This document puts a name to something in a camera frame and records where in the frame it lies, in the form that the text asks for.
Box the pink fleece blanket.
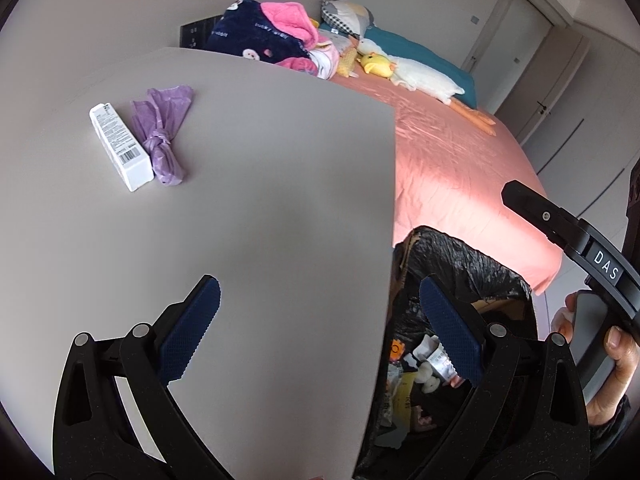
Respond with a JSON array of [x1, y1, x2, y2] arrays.
[[259, 1, 321, 51]]

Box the bed with pink sheet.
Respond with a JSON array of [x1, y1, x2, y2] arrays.
[[330, 72, 566, 296]]

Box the navy printed blanket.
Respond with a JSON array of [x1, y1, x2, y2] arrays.
[[206, 0, 314, 69]]

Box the white plush goose toy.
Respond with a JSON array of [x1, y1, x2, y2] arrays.
[[320, 22, 479, 111]]

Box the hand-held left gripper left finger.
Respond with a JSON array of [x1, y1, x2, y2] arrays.
[[50, 274, 223, 480]]

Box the white carton box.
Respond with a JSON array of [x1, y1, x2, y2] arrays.
[[89, 102, 154, 193]]

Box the person's right hand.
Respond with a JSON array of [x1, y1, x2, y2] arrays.
[[550, 294, 640, 427]]

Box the pink white printed cloth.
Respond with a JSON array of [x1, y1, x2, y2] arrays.
[[275, 42, 344, 80]]

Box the white room door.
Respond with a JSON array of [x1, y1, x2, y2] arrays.
[[462, 0, 557, 79]]

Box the silver squeeze tube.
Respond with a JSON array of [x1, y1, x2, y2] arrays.
[[411, 334, 461, 381]]

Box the yellow duck plush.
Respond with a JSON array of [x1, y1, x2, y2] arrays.
[[356, 52, 399, 80]]

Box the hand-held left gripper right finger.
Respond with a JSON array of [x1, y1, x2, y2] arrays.
[[415, 275, 593, 480]]

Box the yellow corn plush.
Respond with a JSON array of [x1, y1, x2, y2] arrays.
[[336, 49, 360, 80]]

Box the white goose plush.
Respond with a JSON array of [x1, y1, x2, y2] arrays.
[[356, 40, 497, 137]]

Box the black socket panel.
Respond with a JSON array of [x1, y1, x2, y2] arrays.
[[179, 16, 221, 50]]

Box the black-lined trash bin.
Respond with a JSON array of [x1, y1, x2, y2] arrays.
[[352, 226, 539, 480]]

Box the white wardrobe door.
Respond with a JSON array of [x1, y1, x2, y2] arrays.
[[515, 35, 594, 149]]

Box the grey checked pillow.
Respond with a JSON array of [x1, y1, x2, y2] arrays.
[[320, 0, 376, 36]]

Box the purple plastic bag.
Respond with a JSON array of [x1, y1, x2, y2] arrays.
[[130, 85, 195, 186]]

